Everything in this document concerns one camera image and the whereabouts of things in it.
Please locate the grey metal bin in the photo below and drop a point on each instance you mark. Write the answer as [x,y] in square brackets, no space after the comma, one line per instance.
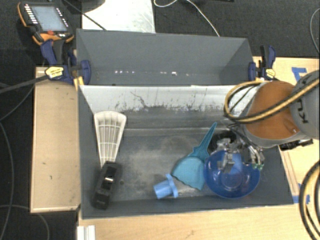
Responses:
[155,59]

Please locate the clear blue plastic bowl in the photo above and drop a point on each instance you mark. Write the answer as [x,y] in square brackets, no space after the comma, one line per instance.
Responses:
[231,184]

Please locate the black cylinder on white bracket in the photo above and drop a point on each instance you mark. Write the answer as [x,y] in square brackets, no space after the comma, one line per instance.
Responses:
[295,144]

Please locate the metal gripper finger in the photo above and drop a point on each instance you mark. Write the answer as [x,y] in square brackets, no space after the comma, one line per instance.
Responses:
[230,164]
[222,162]

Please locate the pale wood board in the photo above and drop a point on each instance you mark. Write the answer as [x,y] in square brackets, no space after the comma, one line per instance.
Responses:
[56,139]

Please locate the black tape dispenser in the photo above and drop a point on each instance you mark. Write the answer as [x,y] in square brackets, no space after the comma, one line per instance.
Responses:
[106,184]

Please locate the white ribbed plastic scoop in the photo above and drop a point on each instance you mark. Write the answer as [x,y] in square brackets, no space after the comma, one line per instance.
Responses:
[109,131]

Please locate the blue flanged plastic cylinder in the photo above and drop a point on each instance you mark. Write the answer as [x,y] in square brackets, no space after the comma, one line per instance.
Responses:
[165,187]

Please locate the light blue plastic scoop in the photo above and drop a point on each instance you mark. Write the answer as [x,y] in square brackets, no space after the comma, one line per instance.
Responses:
[190,170]

